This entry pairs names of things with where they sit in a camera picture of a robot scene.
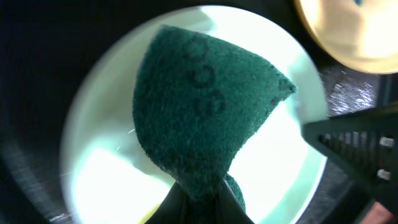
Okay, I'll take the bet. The yellow plate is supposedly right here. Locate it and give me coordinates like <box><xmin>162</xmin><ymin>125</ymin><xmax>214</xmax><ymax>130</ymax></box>
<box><xmin>294</xmin><ymin>0</ymin><xmax>397</xmax><ymax>75</ymax></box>

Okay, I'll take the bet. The green scouring sponge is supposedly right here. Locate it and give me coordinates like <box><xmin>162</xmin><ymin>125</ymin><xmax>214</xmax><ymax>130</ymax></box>
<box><xmin>132</xmin><ymin>26</ymin><xmax>297</xmax><ymax>223</ymax></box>

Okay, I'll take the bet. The light blue plate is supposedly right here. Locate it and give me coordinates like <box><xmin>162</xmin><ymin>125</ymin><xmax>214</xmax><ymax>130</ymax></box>
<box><xmin>60</xmin><ymin>6</ymin><xmax>328</xmax><ymax>223</ymax></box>

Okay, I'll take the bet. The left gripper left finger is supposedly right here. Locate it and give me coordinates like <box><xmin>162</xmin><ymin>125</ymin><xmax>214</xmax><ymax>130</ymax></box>
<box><xmin>145</xmin><ymin>182</ymin><xmax>189</xmax><ymax>224</ymax></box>

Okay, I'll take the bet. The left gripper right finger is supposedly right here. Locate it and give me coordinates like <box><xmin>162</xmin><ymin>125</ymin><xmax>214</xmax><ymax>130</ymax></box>
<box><xmin>217</xmin><ymin>180</ymin><xmax>254</xmax><ymax>224</ymax></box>

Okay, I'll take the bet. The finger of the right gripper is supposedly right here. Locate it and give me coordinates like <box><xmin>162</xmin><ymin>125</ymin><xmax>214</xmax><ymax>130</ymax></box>
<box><xmin>301</xmin><ymin>103</ymin><xmax>397</xmax><ymax>214</ymax></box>

